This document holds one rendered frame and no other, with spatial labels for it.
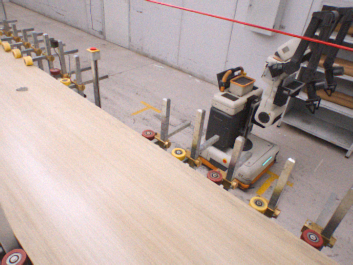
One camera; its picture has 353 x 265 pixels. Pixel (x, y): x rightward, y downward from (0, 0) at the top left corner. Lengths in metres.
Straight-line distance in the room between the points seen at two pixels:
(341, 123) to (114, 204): 3.31
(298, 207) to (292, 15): 2.37
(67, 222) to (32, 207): 0.18
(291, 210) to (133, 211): 1.78
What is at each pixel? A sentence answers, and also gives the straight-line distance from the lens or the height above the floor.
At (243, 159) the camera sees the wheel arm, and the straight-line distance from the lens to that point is 1.66.
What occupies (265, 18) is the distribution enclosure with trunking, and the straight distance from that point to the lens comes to 3.77.
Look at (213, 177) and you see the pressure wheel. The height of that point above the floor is 0.91.
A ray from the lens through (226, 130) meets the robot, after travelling 2.42.
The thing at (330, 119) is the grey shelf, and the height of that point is 0.19.
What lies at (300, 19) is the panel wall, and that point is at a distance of 3.87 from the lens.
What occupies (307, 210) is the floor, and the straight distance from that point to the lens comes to 2.76.
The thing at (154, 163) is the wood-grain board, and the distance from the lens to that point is 1.41.
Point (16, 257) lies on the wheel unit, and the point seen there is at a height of 0.91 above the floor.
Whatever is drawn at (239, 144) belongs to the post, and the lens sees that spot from 1.32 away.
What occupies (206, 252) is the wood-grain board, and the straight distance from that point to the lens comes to 1.11.
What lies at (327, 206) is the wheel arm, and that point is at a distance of 1.56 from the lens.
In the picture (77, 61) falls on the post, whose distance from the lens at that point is 2.29.
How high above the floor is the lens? 1.84
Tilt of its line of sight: 34 degrees down
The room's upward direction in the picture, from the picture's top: 5 degrees clockwise
